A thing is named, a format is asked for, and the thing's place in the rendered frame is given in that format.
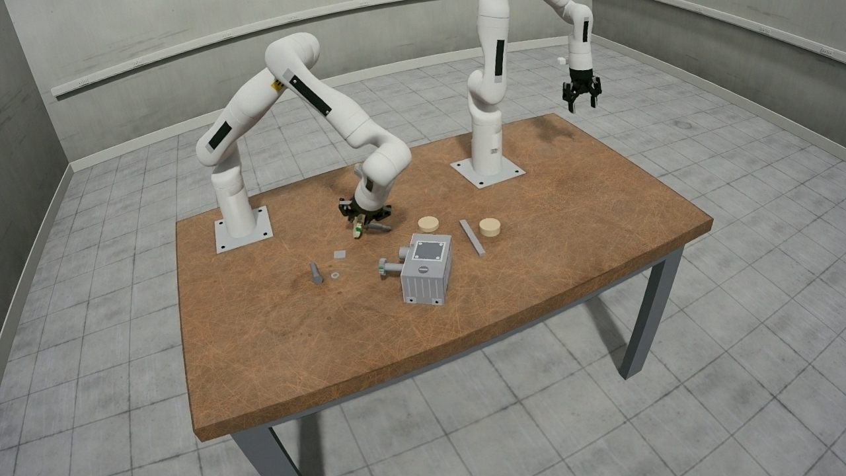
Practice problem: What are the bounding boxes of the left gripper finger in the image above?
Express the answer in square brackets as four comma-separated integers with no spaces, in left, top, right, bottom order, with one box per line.
[562,82,584,114]
[586,75,602,108]

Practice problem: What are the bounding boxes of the grey engine case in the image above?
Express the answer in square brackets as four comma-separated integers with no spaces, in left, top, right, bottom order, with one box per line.
[379,233,453,305]

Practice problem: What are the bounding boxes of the grey rectangular bar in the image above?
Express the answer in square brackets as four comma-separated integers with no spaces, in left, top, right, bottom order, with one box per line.
[459,219,485,257]

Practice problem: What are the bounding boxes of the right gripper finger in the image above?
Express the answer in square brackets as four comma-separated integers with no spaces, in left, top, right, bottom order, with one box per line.
[364,205,391,225]
[338,198,361,223]

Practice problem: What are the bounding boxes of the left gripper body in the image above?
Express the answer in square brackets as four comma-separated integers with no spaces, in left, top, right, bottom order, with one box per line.
[569,68,593,95]

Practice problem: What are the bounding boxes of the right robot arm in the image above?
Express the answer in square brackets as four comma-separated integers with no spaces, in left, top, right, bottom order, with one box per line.
[196,32,412,238]

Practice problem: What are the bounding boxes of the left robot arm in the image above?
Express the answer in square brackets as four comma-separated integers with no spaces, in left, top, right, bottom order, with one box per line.
[467,0,593,175]

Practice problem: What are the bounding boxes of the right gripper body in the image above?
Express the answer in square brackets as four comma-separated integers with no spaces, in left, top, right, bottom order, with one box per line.
[349,193,383,216]

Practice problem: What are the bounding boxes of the cream gear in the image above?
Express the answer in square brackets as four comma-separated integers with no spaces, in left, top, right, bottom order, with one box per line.
[353,214,391,238]

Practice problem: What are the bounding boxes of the grey hex bolt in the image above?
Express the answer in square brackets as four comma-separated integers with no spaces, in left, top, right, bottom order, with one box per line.
[310,262,323,285]

